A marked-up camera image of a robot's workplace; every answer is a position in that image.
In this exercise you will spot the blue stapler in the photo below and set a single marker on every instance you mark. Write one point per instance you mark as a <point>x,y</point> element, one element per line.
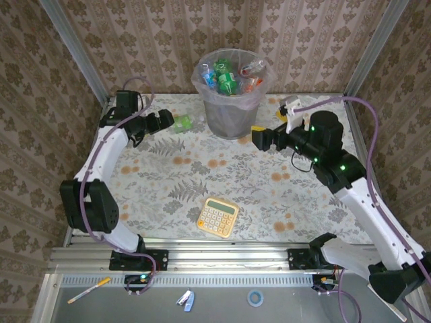
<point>187,299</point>

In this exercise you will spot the white flat stick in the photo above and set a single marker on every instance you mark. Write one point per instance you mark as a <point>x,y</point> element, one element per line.
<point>400,313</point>

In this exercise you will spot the yellow calculator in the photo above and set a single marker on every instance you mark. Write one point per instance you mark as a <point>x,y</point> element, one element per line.
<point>218,218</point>

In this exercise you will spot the yellow white pen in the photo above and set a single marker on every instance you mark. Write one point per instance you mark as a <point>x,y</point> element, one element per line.
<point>89,290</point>

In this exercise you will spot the grey mesh waste bin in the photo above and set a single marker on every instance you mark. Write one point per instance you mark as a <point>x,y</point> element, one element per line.
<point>232,121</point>

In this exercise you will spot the floral tablecloth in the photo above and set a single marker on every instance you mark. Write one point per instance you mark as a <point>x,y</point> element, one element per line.
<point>175,222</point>

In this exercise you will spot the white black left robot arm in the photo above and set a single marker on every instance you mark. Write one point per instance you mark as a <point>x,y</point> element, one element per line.
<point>101,158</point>

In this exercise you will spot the aluminium frame post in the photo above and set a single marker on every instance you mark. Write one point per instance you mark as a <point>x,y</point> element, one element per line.
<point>57,17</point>
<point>391,17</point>

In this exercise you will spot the clear bottle orange label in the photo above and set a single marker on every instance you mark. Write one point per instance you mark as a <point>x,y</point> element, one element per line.
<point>252,85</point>

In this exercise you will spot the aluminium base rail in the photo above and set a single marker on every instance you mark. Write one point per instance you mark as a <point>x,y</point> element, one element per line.
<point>229,259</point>

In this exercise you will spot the green bottle yellow cap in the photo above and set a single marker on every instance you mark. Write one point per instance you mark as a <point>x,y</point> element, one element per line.
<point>225,82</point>

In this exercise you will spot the aluminium table side rail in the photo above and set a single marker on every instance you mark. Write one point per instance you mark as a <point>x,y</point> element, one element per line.
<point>69,239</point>
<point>357,134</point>

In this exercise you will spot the grey metal tray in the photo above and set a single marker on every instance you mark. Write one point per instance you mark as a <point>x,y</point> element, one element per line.
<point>303,306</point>

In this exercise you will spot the black connector board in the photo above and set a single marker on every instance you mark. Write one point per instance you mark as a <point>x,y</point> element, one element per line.
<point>325,282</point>

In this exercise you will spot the blue tape roll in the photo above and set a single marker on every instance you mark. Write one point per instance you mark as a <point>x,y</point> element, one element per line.
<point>250,298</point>

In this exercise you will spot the small bottle light green label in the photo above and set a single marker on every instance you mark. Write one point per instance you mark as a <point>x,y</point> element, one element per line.
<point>183,122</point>

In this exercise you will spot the clear plastic bin liner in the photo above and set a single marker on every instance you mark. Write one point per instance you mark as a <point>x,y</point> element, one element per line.
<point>198,84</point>

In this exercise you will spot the control board green light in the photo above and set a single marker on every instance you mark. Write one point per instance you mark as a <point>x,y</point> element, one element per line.
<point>138,279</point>

